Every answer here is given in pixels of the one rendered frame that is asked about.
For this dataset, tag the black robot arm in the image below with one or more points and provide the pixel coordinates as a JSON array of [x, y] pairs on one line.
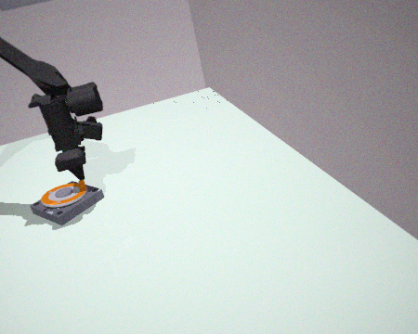
[[81, 100]]

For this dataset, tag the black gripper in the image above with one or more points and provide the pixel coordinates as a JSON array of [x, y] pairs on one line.
[[72, 157]]

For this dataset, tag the orange round plate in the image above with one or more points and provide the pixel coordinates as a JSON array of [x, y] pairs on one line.
[[78, 191]]

